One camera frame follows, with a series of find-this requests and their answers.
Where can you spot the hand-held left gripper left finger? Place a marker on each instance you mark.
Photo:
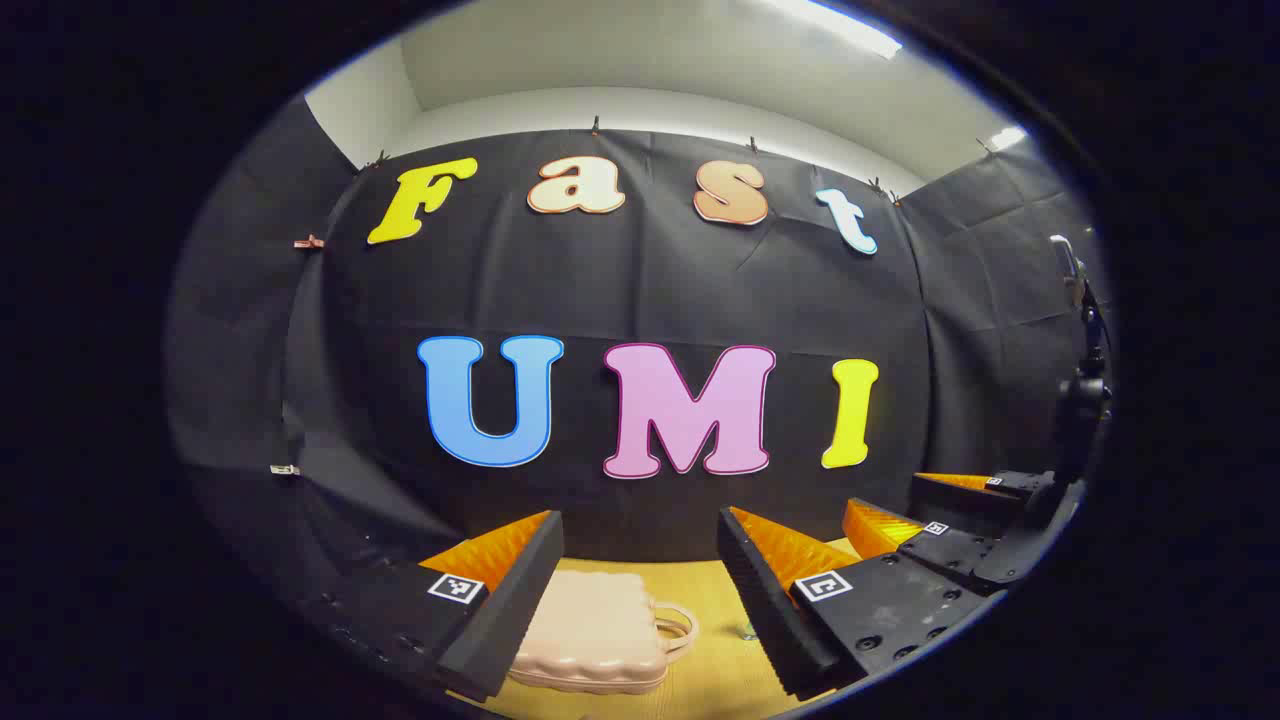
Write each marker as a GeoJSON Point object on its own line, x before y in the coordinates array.
{"type": "Point", "coordinates": [505, 610]}

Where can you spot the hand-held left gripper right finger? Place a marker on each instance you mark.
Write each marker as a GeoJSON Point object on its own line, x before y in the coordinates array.
{"type": "Point", "coordinates": [765, 600]}

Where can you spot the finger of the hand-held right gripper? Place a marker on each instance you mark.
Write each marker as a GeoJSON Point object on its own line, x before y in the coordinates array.
{"type": "Point", "coordinates": [975, 500]}
{"type": "Point", "coordinates": [960, 555]}

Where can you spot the small ceiling light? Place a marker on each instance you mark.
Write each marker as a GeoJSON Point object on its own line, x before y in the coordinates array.
{"type": "Point", "coordinates": [1006, 137]}

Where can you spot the black backdrop cloth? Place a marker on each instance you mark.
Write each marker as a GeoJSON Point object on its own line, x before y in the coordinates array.
{"type": "Point", "coordinates": [650, 290]}

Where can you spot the copper cloth clip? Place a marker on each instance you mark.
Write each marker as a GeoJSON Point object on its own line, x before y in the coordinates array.
{"type": "Point", "coordinates": [310, 242]}

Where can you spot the long ceiling light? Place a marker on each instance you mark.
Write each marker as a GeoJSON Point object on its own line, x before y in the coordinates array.
{"type": "Point", "coordinates": [850, 28]}

